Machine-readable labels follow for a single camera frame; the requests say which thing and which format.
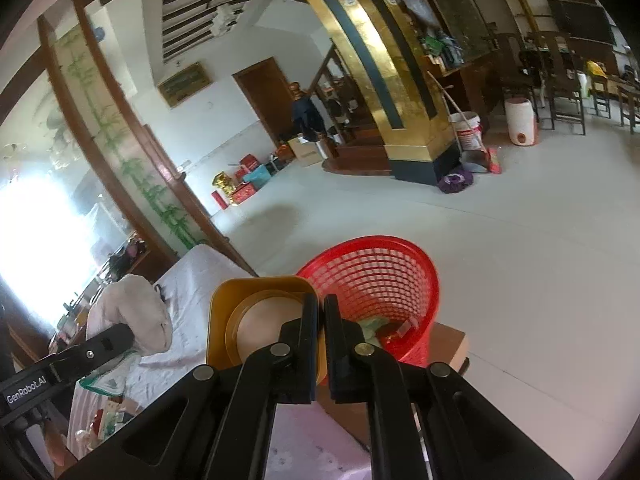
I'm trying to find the yellow square container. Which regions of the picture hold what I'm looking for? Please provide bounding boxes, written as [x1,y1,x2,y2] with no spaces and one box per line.
[206,276,328,388]

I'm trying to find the red mesh basket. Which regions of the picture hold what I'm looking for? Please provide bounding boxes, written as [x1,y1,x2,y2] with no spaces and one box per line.
[296,235,441,367]

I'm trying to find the wooden door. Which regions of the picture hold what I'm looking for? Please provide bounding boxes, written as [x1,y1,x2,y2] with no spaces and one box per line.
[232,57,302,147]

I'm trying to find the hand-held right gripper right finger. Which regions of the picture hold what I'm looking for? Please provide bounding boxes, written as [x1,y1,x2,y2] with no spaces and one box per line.
[323,294,576,480]

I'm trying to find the wooden staircase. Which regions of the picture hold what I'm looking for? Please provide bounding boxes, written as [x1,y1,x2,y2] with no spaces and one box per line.
[322,125,392,177]

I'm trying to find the beige cloth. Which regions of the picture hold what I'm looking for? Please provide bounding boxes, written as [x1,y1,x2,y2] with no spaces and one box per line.
[85,274,174,356]

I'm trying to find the open cardboard box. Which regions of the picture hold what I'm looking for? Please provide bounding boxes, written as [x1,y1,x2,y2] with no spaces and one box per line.
[287,137,325,167]

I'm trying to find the teal box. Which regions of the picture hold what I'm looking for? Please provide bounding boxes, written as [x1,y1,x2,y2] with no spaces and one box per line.
[245,165,274,191]

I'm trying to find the gold foil ornament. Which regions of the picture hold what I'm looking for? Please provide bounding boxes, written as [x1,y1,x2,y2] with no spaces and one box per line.
[214,172,239,197]

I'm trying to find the bamboo stick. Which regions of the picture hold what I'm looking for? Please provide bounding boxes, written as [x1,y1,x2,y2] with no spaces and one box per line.
[426,71,464,156]

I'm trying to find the black wall screen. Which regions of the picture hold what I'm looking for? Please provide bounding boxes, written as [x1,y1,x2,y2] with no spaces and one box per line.
[547,0,617,46]

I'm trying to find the framed painting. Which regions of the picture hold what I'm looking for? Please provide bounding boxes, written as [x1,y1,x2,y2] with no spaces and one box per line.
[157,61,214,109]

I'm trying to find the red gift box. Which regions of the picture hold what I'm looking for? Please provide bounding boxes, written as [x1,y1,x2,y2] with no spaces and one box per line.
[231,182,258,206]

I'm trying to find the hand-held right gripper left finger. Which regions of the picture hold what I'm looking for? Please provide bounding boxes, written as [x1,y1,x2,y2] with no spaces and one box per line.
[59,294,319,480]

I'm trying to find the green white cloth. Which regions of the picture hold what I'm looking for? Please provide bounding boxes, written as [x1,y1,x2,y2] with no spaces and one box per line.
[79,360,132,397]

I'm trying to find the white bucket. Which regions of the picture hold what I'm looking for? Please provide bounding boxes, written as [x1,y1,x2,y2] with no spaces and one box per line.
[449,111,485,152]

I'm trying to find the dark wooden chair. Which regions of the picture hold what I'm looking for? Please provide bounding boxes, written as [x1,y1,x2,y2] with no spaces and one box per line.
[532,32,589,136]

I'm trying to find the gold pillar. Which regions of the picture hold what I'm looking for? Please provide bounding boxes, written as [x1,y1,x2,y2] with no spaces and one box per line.
[277,0,463,186]

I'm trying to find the white paper roll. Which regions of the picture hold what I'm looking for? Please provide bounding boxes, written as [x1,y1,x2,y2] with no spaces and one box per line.
[504,96,540,147]

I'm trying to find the bamboo painted panel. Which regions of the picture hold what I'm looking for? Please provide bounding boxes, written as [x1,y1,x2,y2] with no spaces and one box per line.
[52,25,212,256]

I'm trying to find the white floral sheet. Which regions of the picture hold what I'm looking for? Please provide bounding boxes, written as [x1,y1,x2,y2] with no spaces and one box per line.
[65,244,381,480]

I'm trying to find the grey dustpan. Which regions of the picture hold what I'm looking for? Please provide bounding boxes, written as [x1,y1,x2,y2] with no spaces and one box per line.
[460,150,491,174]

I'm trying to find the red packet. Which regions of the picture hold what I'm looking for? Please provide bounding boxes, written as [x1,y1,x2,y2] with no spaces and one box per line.
[380,322,417,350]

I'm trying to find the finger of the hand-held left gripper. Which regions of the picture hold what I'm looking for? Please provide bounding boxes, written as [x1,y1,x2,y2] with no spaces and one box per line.
[50,322,136,386]

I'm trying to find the green packet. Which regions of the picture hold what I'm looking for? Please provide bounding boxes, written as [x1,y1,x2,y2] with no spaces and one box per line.
[359,316,392,347]

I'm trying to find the brown cardboard sheet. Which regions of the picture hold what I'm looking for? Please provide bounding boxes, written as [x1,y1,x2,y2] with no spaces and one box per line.
[317,322,471,453]

